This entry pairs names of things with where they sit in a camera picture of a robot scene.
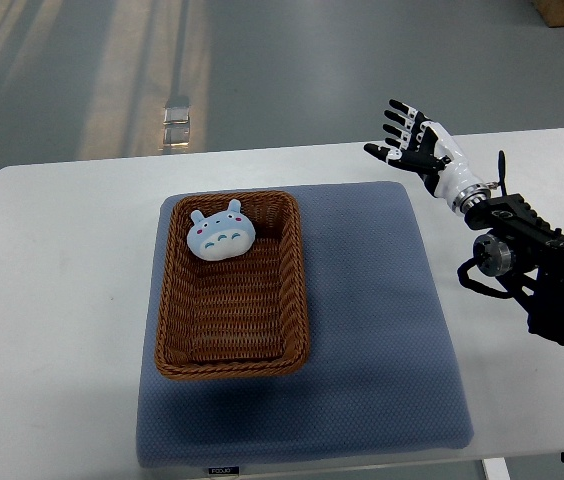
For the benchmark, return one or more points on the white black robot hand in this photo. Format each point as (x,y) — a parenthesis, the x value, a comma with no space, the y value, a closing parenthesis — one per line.
(418,142)

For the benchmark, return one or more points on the blue plush toy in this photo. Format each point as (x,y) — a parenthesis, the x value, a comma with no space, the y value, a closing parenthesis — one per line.
(223,235)

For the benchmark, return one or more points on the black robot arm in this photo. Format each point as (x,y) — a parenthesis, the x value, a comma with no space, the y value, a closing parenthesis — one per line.
(517,254)

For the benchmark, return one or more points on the brown wicker basket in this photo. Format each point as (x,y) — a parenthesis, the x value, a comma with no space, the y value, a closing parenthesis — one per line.
(241,317)

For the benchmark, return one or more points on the metal floor fixture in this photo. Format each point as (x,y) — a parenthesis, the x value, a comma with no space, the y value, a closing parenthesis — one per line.
(176,122)

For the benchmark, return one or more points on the blue grey cushion mat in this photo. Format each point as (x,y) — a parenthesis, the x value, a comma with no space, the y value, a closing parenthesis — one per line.
(381,376)

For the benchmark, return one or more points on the white table leg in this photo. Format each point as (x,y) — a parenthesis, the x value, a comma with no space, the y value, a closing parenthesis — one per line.
(495,469)

